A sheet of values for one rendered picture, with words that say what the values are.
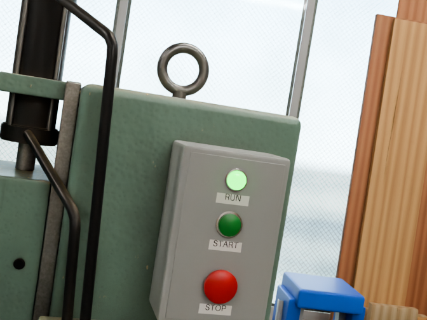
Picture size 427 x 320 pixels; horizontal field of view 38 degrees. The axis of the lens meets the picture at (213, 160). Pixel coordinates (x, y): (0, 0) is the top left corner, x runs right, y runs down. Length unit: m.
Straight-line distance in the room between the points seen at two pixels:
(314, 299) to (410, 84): 0.87
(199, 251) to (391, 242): 1.53
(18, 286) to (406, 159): 1.56
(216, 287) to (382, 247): 1.51
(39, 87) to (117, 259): 0.19
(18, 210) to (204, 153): 0.20
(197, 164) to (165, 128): 0.07
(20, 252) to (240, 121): 0.25
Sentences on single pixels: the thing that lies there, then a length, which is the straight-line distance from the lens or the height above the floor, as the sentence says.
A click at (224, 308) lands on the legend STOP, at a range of 0.57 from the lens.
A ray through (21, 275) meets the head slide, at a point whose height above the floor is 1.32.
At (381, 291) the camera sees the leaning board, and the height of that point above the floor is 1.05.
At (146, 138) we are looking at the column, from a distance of 0.59.
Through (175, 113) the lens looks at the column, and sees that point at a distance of 0.59.
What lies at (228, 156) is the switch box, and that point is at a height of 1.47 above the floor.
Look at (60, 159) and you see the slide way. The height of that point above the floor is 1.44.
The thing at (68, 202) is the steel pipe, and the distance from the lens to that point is 0.57.
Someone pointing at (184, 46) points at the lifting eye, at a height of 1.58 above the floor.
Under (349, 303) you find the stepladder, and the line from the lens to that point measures 1.47.
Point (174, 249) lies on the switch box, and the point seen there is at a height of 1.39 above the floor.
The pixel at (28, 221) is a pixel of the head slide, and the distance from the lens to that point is 0.63.
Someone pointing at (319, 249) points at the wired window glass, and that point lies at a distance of 2.21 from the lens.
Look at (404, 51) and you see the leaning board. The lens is 2.05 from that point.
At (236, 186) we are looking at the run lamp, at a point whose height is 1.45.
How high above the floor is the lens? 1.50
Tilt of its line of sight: 4 degrees down
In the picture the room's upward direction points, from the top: 9 degrees clockwise
